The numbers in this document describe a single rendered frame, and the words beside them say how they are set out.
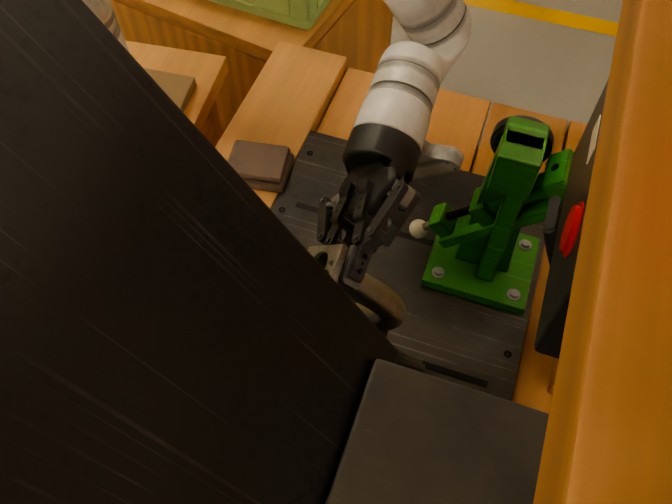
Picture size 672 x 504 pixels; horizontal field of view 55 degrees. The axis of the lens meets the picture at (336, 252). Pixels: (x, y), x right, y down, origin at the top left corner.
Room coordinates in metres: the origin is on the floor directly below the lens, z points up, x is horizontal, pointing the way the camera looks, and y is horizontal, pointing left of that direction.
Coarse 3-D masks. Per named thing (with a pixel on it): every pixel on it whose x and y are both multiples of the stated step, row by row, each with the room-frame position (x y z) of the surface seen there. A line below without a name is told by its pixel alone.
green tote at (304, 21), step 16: (224, 0) 1.26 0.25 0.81; (240, 0) 1.25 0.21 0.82; (256, 0) 1.23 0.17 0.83; (272, 0) 1.21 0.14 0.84; (288, 0) 1.19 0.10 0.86; (304, 0) 1.18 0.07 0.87; (320, 0) 1.23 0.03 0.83; (272, 16) 1.22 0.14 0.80; (288, 16) 1.19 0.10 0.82; (304, 16) 1.18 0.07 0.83
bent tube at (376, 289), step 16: (320, 256) 0.33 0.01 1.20; (336, 256) 0.32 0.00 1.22; (336, 272) 0.30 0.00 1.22; (368, 288) 0.31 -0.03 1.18; (384, 288) 0.32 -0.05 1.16; (368, 304) 0.30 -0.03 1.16; (384, 304) 0.30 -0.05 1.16; (400, 304) 0.31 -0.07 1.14; (384, 320) 0.30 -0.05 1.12; (400, 320) 0.31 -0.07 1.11
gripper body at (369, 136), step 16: (368, 128) 0.44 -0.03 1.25; (384, 128) 0.44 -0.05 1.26; (352, 144) 0.43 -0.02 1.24; (368, 144) 0.43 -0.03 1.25; (384, 144) 0.42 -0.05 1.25; (400, 144) 0.43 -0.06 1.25; (416, 144) 0.44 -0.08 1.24; (352, 160) 0.43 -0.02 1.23; (368, 160) 0.42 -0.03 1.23; (384, 160) 0.42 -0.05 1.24; (400, 160) 0.41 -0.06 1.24; (416, 160) 0.43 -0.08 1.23; (352, 176) 0.42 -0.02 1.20; (368, 176) 0.41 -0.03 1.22; (384, 176) 0.40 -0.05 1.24; (400, 176) 0.40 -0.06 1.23; (384, 192) 0.38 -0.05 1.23; (352, 208) 0.38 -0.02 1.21; (368, 208) 0.37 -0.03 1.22
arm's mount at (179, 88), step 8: (152, 72) 0.95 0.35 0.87; (160, 72) 0.95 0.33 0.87; (168, 72) 0.95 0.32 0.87; (160, 80) 0.93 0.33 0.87; (168, 80) 0.93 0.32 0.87; (176, 80) 0.93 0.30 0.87; (184, 80) 0.93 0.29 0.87; (192, 80) 0.93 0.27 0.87; (168, 88) 0.91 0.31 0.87; (176, 88) 0.91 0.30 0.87; (184, 88) 0.91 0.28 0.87; (192, 88) 0.92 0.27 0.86; (176, 96) 0.89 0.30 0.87; (184, 96) 0.89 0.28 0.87; (176, 104) 0.87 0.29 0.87; (184, 104) 0.88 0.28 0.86
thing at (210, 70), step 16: (128, 48) 1.05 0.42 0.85; (144, 48) 1.05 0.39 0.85; (160, 48) 1.05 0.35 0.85; (144, 64) 1.00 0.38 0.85; (160, 64) 1.00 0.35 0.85; (176, 64) 1.00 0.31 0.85; (192, 64) 1.00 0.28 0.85; (208, 64) 1.00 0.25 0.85; (224, 64) 1.01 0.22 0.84; (208, 80) 0.96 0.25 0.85; (192, 96) 0.91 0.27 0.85; (208, 96) 0.92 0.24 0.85; (192, 112) 0.87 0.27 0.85; (208, 112) 0.90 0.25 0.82
